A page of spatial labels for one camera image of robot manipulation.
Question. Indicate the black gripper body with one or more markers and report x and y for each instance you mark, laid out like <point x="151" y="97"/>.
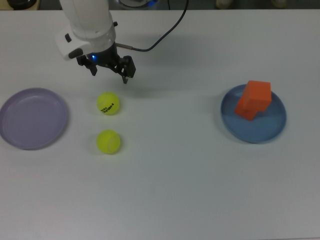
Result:
<point x="105" y="56"/>

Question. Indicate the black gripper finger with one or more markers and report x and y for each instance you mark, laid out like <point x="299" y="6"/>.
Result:
<point x="93" y="70"/>
<point x="128" y="67"/>

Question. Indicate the yellow tennis ball black print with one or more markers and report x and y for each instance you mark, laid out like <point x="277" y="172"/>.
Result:
<point x="107" y="100"/>

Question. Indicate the orange cube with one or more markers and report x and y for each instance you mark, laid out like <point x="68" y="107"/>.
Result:
<point x="257" y="93"/>
<point x="246" y="115"/>

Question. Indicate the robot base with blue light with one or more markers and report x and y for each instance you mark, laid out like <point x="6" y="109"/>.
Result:
<point x="137" y="2"/>

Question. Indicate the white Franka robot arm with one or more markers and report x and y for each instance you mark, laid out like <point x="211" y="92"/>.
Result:
<point x="85" y="17"/>

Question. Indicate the purple plate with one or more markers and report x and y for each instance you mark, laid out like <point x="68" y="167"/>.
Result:
<point x="32" y="120"/>

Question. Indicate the black round object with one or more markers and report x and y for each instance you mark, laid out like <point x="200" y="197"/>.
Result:
<point x="22" y="3"/>

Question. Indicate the blue plate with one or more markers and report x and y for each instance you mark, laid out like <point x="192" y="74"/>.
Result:
<point x="262" y="127"/>

